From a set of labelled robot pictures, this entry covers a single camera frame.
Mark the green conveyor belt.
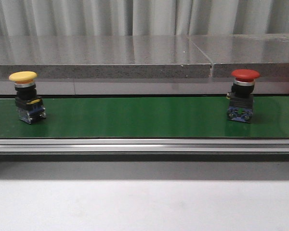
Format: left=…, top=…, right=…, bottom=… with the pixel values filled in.
left=0, top=96, right=289, bottom=138

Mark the grey stone counter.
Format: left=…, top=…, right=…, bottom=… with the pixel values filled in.
left=0, top=34, right=289, bottom=95

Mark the red mushroom push button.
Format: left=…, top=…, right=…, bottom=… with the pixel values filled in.
left=226, top=69, right=260, bottom=123

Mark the yellow mushroom push button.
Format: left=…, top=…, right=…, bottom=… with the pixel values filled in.
left=9, top=71, right=47, bottom=124

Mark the aluminium conveyor frame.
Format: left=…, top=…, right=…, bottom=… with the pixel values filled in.
left=0, top=138, right=289, bottom=161

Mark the grey curtain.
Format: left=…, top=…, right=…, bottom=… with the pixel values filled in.
left=0, top=0, right=289, bottom=36

